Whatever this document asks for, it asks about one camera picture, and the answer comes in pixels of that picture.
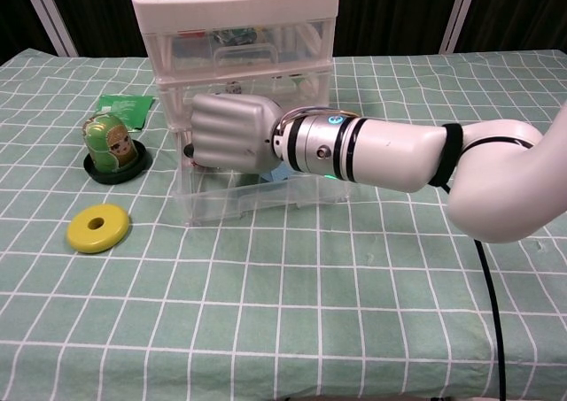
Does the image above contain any yellow ring disc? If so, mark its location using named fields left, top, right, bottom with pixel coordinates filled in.
left=66, top=202, right=132, bottom=254

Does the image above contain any clear drawer with printed contents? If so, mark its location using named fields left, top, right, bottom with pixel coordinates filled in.
left=152, top=18, right=336, bottom=83

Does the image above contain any green nesting doll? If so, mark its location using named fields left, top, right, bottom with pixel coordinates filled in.
left=82, top=112, right=137, bottom=174

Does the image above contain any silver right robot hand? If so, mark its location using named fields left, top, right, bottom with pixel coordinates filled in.
left=183, top=93, right=284, bottom=174

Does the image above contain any clear drawer with yellow contents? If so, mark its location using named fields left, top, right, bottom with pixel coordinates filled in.
left=161, top=64, right=333, bottom=130

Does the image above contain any white plastic drawer cabinet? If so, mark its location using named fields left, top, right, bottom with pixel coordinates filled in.
left=129, top=0, right=341, bottom=198

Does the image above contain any white frame post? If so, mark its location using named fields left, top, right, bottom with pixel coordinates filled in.
left=439, top=0, right=482, bottom=56
left=24, top=0, right=81, bottom=58

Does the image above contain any green foil packet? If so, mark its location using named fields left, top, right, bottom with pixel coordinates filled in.
left=93, top=94, right=156, bottom=133

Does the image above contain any green checked tablecloth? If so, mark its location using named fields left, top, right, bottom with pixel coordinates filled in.
left=0, top=49, right=567, bottom=401

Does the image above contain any black curtain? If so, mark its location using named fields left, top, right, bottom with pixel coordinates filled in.
left=455, top=0, right=567, bottom=55
left=43, top=0, right=154, bottom=59
left=0, top=0, right=58, bottom=66
left=331, top=0, right=466, bottom=58

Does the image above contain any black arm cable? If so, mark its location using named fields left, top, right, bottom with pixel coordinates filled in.
left=436, top=123, right=509, bottom=401

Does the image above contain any clear drawer with blue contents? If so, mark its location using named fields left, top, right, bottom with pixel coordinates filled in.
left=175, top=126, right=355, bottom=228

